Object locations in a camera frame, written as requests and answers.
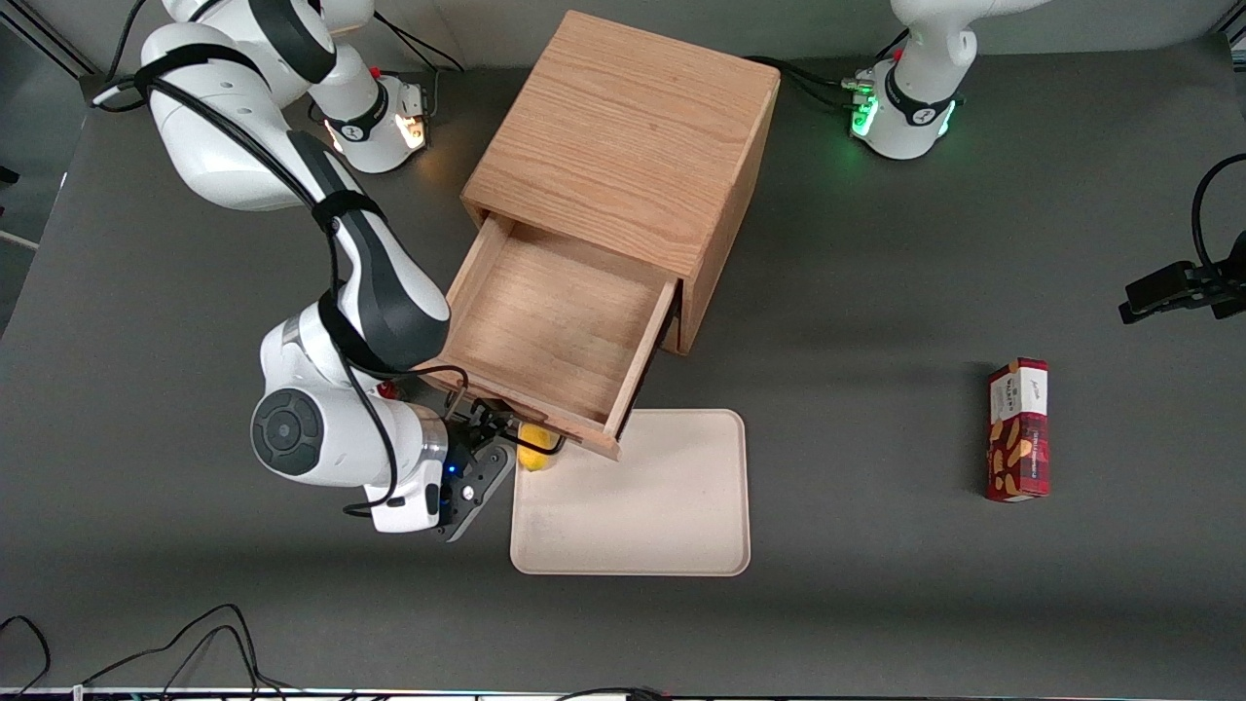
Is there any black right base cable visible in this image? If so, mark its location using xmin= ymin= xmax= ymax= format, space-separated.
xmin=370 ymin=12 xmax=469 ymax=125

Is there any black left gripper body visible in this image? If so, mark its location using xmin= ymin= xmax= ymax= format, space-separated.
xmin=1197 ymin=230 xmax=1246 ymax=319

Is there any black short floor cable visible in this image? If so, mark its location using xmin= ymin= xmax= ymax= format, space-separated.
xmin=0 ymin=613 xmax=52 ymax=698

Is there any wooden drawer cabinet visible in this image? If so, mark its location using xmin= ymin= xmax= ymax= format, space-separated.
xmin=459 ymin=10 xmax=784 ymax=357

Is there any red cookie box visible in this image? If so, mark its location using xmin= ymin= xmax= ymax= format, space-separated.
xmin=984 ymin=357 xmax=1052 ymax=504

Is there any black left base cable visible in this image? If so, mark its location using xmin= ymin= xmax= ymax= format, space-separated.
xmin=744 ymin=27 xmax=912 ymax=114

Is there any beige plastic tray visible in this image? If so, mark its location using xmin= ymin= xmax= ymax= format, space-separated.
xmin=509 ymin=408 xmax=752 ymax=577

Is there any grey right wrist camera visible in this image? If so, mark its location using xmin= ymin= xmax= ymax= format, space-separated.
xmin=369 ymin=475 xmax=446 ymax=535

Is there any black base cable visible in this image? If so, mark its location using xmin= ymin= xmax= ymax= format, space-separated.
xmin=744 ymin=27 xmax=912 ymax=114
xmin=370 ymin=12 xmax=469 ymax=125

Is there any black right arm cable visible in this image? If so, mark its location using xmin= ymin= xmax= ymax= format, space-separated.
xmin=92 ymin=0 xmax=470 ymax=519

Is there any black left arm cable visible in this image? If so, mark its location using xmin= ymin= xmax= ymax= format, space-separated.
xmin=1191 ymin=153 xmax=1246 ymax=270

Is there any wooden drawer with black handle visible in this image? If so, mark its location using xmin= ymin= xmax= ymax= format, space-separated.
xmin=417 ymin=212 xmax=681 ymax=462

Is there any yellow lemon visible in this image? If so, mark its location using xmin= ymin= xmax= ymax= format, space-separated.
xmin=516 ymin=423 xmax=565 ymax=474

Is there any aluminium frame rail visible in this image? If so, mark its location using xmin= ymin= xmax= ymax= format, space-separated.
xmin=0 ymin=8 xmax=100 ymax=81

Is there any black looped floor cable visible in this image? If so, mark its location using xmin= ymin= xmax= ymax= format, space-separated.
xmin=80 ymin=603 xmax=305 ymax=701

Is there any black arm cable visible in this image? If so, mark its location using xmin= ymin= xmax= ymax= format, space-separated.
xmin=1191 ymin=153 xmax=1246 ymax=270
xmin=92 ymin=0 xmax=470 ymax=519

